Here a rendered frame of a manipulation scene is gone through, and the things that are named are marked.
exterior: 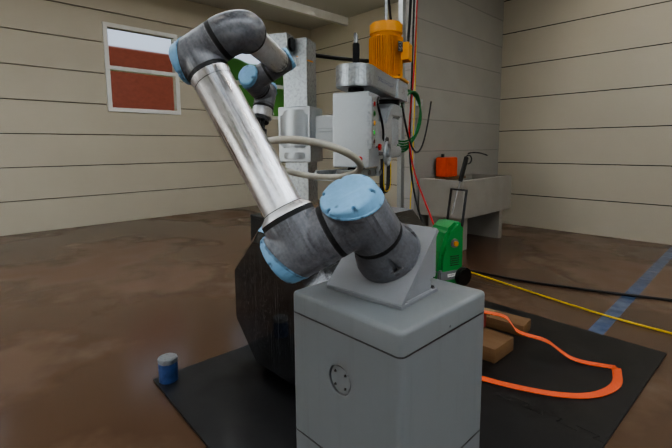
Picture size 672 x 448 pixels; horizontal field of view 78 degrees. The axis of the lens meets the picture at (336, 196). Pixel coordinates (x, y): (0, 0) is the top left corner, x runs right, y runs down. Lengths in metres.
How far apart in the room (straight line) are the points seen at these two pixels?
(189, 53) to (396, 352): 0.91
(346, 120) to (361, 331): 1.51
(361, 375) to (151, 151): 7.40
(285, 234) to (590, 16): 6.40
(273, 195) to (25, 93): 6.94
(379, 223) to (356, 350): 0.32
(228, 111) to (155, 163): 7.16
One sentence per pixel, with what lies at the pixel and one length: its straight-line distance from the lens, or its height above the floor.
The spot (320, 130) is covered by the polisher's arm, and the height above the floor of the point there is 1.38.
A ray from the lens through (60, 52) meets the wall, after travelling 8.02.
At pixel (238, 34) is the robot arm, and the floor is 1.56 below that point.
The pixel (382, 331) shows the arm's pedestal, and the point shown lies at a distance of 1.02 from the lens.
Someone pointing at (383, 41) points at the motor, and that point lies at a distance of 3.07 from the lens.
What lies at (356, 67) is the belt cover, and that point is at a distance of 2.36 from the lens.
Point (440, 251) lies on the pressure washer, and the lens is 3.85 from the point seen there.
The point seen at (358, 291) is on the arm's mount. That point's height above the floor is 0.87.
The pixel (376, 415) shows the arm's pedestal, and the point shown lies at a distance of 1.13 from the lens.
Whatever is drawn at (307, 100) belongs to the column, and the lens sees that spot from 3.14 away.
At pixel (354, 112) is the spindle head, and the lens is 2.35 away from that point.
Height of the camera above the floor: 1.26
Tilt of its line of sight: 7 degrees down
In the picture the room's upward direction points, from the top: straight up
